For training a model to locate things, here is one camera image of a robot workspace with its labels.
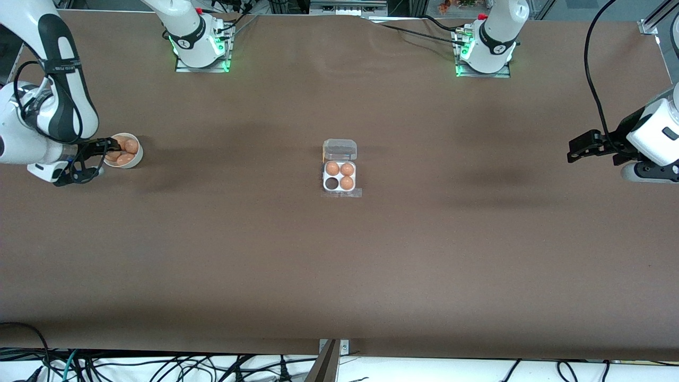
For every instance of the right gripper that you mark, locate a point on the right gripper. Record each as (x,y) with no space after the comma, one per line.
(87,148)

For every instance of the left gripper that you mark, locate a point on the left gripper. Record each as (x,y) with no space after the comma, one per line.
(618,137)

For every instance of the clear plastic egg box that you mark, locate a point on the clear plastic egg box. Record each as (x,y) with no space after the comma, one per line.
(339,149)

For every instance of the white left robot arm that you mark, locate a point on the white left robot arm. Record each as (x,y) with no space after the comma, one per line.
(493,40)

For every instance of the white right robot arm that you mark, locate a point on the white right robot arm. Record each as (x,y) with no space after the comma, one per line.
(191,37)

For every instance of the white round bowl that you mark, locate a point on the white round bowl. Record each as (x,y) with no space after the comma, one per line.
(137,159)

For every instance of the small orange object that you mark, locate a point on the small orange object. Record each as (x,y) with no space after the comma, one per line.
(444,6)

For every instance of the clear tape strip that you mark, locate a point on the clear tape strip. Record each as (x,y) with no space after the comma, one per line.
(358,193)

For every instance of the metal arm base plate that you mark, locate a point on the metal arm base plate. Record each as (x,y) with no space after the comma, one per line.
(504,75)
(183,68)

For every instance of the aluminium frame profile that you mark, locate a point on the aluminium frame profile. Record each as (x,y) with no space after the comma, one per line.
(653,21)

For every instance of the silver metal frame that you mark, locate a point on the silver metal frame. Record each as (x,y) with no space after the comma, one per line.
(350,6)

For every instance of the dark camera pole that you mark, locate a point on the dark camera pole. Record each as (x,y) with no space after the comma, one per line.
(324,366)

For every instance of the silver metal bracket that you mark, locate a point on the silver metal bracket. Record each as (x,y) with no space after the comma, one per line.
(345,347)

